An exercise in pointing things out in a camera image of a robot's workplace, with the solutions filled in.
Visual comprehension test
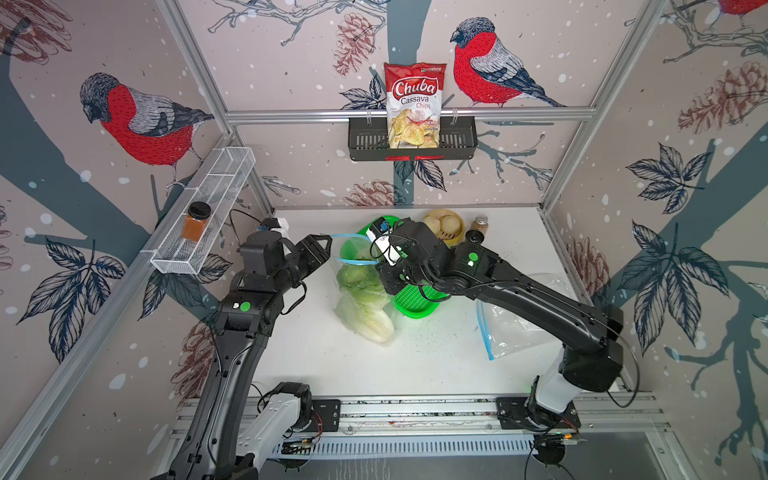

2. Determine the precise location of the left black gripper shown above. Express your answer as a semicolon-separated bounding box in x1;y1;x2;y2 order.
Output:
272;232;332;294

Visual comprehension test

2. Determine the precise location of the green plastic basket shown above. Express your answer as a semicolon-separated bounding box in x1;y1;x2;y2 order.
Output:
360;216;449;319

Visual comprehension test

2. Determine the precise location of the chinese cabbage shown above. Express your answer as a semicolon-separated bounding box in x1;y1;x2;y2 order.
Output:
336;264;389;309
342;307;394;344

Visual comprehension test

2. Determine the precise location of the clear zipper bag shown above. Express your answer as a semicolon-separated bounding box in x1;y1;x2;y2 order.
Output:
475;300;556;361
331;234;395;344

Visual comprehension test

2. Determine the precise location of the chinese cabbage front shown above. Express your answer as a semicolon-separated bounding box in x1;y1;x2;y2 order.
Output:
342;307;394;344

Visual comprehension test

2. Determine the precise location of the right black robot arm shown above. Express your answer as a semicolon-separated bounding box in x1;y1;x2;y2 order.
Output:
366;217;624;432

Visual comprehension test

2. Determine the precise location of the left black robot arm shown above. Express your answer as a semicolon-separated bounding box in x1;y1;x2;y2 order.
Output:
161;230;332;479

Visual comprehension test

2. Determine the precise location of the red Chuba chips bag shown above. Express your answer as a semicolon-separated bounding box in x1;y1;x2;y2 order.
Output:
384;63;446;149

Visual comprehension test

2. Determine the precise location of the yellow bamboo steamer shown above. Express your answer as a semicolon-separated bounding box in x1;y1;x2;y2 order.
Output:
422;209;466;247

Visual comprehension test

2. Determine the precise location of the white steamed bun left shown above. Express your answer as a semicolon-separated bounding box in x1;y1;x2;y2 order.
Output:
423;216;441;235

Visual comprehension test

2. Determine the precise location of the white steamed bun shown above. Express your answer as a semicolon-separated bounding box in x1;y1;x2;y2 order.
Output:
423;216;441;235
440;214;462;238

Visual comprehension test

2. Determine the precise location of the white steamed bun right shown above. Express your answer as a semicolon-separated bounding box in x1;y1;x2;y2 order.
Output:
440;214;462;238

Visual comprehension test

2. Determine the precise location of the black lid spice shaker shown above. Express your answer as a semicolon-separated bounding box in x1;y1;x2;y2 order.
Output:
465;229;485;245

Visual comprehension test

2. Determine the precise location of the brown spice shaker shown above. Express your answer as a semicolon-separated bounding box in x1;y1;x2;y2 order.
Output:
471;214;489;235

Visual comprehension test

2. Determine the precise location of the orange spice jar black lid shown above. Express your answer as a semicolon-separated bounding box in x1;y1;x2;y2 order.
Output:
181;201;212;242

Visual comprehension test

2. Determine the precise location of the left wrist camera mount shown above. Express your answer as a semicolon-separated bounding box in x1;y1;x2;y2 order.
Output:
258;217;289;238

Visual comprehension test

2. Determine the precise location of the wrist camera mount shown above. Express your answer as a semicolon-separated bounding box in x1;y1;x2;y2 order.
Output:
365;217;401;266
258;217;289;238

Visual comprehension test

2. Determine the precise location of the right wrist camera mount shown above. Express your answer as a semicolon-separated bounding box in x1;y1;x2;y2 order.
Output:
365;217;401;266

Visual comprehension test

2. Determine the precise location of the black hanging wire basket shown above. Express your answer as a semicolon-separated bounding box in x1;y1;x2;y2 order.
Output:
348;116;479;162

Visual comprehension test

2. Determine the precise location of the white wire shelf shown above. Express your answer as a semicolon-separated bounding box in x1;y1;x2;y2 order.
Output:
151;147;255;275

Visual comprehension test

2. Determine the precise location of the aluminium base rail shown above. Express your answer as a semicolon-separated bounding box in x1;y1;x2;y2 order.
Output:
173;391;667;460

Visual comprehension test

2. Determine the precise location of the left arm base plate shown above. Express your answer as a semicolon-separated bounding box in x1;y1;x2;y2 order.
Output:
263;398;342;434

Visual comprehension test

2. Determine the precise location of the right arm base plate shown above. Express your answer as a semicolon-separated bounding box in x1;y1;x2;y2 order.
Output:
495;395;581;433

